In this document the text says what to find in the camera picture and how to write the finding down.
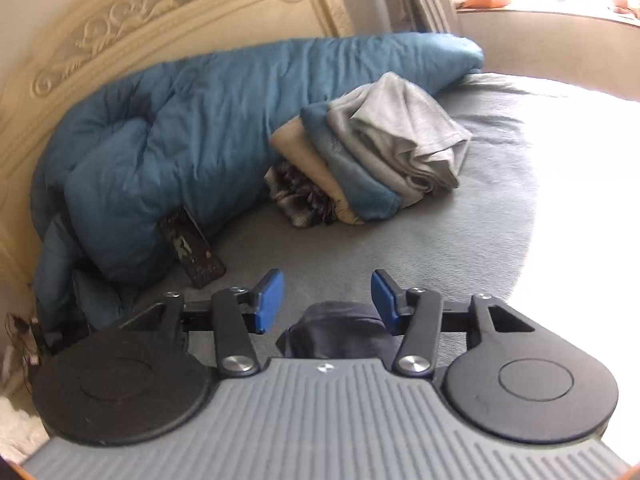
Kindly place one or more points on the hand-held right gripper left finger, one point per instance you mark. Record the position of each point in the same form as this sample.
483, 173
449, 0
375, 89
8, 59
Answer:
267, 305

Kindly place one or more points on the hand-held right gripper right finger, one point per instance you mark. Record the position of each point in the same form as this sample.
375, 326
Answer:
384, 305

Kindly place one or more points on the dark pants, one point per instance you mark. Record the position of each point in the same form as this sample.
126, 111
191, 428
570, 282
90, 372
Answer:
340, 330

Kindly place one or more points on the grey bed blanket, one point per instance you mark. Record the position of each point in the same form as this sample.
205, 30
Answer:
450, 240

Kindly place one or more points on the dark plaid garment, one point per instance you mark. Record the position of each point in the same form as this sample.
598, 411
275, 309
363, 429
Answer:
300, 195

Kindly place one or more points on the blue fleece garment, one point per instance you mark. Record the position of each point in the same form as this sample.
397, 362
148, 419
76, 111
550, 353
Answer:
345, 170

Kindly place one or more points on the beige garment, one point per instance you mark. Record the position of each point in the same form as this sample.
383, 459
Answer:
300, 147

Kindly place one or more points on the light grey garment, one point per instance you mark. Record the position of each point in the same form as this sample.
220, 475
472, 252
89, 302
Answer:
400, 125

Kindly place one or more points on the blue duvet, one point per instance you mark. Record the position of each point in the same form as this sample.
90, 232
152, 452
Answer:
200, 125

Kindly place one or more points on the carved cream headboard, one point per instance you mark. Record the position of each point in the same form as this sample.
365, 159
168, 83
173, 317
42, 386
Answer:
125, 15

